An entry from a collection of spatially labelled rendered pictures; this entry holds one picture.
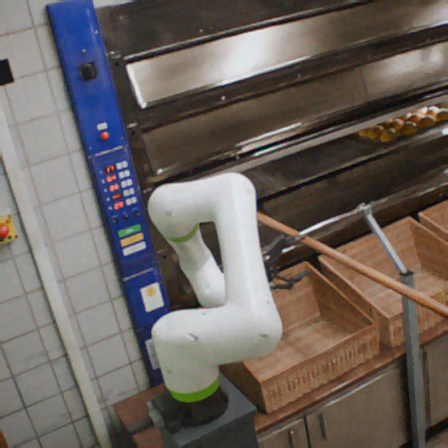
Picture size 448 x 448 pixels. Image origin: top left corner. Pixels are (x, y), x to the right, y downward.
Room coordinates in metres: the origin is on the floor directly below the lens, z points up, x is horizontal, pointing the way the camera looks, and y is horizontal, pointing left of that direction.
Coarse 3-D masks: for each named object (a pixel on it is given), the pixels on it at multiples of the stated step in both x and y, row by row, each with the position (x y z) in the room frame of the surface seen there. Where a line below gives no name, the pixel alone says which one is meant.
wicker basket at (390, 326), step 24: (360, 240) 2.74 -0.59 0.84; (408, 240) 2.82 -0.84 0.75; (432, 240) 2.72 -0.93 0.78; (408, 264) 2.78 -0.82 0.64; (432, 264) 2.73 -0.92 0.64; (384, 288) 2.70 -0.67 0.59; (432, 288) 2.61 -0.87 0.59; (384, 312) 2.50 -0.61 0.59; (432, 312) 2.41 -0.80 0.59; (384, 336) 2.26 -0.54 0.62
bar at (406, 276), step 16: (400, 192) 2.43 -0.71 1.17; (368, 208) 2.35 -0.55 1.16; (320, 224) 2.28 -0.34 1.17; (384, 240) 2.27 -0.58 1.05; (400, 272) 2.18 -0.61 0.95; (416, 320) 2.15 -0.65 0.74; (416, 336) 2.15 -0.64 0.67; (416, 352) 2.15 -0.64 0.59; (416, 368) 2.15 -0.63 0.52; (416, 384) 2.14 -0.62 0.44; (416, 400) 2.14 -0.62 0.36; (416, 416) 2.14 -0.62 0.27; (416, 432) 2.15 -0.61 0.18
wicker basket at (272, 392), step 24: (312, 288) 2.60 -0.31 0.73; (336, 288) 2.44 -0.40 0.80; (288, 312) 2.52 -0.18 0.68; (336, 312) 2.45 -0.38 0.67; (360, 312) 2.28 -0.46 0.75; (288, 336) 2.47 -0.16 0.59; (312, 336) 2.43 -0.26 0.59; (336, 336) 2.39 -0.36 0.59; (360, 336) 2.18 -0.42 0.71; (264, 360) 2.33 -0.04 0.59; (288, 360) 2.29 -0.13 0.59; (312, 360) 2.08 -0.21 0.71; (336, 360) 2.12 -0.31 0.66; (360, 360) 2.17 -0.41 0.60; (240, 384) 2.16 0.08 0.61; (264, 384) 1.99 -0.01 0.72; (288, 384) 2.03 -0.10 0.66; (312, 384) 2.07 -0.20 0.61; (264, 408) 2.00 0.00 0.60
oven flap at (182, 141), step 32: (384, 64) 2.91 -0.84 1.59; (416, 64) 2.97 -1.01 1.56; (256, 96) 2.66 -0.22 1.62; (288, 96) 2.70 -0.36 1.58; (320, 96) 2.75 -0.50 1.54; (352, 96) 2.79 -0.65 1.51; (384, 96) 2.82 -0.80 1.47; (160, 128) 2.49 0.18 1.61; (192, 128) 2.53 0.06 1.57; (224, 128) 2.56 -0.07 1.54; (256, 128) 2.60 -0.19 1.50; (288, 128) 2.62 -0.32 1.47; (160, 160) 2.43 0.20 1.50; (192, 160) 2.45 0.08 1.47
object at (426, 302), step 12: (264, 216) 2.38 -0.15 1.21; (276, 228) 2.28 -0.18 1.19; (288, 228) 2.22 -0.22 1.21; (312, 240) 2.08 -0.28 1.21; (324, 252) 1.99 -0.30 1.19; (336, 252) 1.95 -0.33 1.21; (348, 264) 1.87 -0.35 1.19; (360, 264) 1.84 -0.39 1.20; (372, 276) 1.76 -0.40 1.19; (384, 276) 1.73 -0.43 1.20; (396, 288) 1.66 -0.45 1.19; (408, 288) 1.64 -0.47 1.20; (420, 300) 1.57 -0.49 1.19; (432, 300) 1.55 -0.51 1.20; (444, 312) 1.48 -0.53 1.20
